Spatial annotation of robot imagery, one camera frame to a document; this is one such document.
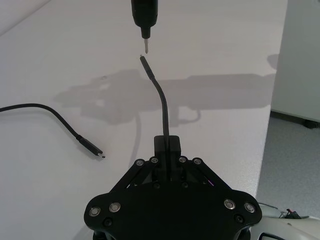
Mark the white robot housing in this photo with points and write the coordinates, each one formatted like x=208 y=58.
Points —
x=282 y=227

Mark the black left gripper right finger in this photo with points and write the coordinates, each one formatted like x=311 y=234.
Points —
x=174 y=150

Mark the black electric screwdriver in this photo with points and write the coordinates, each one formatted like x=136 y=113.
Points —
x=144 y=12

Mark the white cabinet with dark plinth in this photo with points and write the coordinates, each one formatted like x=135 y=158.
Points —
x=297 y=57

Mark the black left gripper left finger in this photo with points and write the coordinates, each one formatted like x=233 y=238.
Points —
x=159 y=150

